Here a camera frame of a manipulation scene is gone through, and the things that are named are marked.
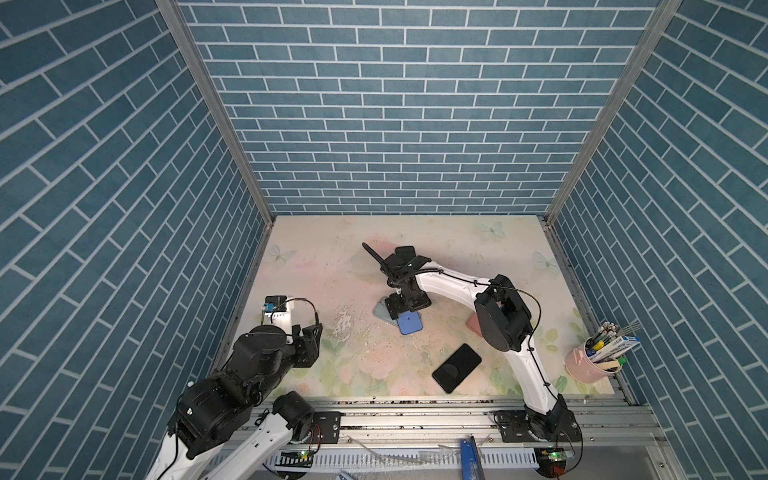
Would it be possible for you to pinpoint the blue smartphone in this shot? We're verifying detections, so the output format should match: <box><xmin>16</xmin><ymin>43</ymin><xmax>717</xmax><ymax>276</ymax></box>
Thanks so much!
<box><xmin>396</xmin><ymin>311</ymin><xmax>423</xmax><ymax>335</ymax></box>

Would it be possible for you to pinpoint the sage green phone case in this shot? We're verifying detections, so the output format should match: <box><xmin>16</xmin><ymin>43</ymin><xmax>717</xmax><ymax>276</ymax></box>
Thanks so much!
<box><xmin>372</xmin><ymin>298</ymin><xmax>398</xmax><ymax>327</ymax></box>

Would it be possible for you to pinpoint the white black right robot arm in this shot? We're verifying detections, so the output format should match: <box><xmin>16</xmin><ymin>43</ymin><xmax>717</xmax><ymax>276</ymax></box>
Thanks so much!
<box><xmin>380</xmin><ymin>263</ymin><xmax>583</xmax><ymax>442</ymax></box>

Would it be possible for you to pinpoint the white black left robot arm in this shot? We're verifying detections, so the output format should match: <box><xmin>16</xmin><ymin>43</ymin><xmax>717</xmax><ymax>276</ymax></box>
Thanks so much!
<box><xmin>147</xmin><ymin>322</ymin><xmax>323</xmax><ymax>479</ymax></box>

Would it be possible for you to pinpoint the dusty pink phone case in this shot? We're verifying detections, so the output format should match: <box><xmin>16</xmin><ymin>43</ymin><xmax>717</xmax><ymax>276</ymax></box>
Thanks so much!
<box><xmin>466</xmin><ymin>314</ymin><xmax>483</xmax><ymax>337</ymax></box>

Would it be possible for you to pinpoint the black smartphone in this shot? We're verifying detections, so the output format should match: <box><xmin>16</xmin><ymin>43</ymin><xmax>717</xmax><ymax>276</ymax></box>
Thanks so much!
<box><xmin>432</xmin><ymin>343</ymin><xmax>482</xmax><ymax>394</ymax></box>

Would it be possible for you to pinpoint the pink pen cup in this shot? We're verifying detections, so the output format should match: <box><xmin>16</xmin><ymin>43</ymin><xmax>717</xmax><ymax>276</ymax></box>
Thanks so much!
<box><xmin>564</xmin><ymin>343</ymin><xmax>617</xmax><ymax>384</ymax></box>

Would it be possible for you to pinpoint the blue white box in cup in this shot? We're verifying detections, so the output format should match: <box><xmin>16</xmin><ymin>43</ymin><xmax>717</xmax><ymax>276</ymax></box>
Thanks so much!
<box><xmin>589</xmin><ymin>336</ymin><xmax>641</xmax><ymax>363</ymax></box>

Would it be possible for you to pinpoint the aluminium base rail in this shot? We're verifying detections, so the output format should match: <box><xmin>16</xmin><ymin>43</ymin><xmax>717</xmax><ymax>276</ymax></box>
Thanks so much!
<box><xmin>155</xmin><ymin>395</ymin><xmax>685</xmax><ymax>480</ymax></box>

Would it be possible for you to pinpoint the aluminium frame post left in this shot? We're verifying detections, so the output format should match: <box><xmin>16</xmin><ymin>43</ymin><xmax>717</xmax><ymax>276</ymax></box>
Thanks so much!
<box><xmin>156</xmin><ymin>0</ymin><xmax>274</xmax><ymax>229</ymax></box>

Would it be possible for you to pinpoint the aluminium frame post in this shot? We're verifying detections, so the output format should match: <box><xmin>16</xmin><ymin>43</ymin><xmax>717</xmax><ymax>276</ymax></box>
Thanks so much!
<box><xmin>543</xmin><ymin>0</ymin><xmax>682</xmax><ymax>228</ymax></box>
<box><xmin>156</xmin><ymin>0</ymin><xmax>274</xmax><ymax>229</ymax></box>

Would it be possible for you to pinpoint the aluminium frame post right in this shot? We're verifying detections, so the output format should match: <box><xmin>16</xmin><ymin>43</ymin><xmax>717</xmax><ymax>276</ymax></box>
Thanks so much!
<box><xmin>543</xmin><ymin>0</ymin><xmax>682</xmax><ymax>228</ymax></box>

